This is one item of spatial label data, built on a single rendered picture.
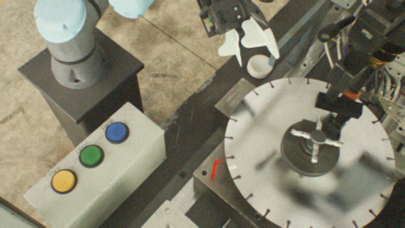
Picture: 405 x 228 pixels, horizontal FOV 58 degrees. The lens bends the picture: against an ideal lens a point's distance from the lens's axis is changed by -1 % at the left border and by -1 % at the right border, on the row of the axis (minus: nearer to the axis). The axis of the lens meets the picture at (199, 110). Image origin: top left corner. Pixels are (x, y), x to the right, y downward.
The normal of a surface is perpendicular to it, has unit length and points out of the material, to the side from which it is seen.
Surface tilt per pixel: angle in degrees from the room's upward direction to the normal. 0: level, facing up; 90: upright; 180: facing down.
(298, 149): 5
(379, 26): 90
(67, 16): 7
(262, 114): 0
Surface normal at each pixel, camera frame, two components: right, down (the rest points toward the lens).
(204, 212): 0.04, -0.49
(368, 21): -0.76, 0.55
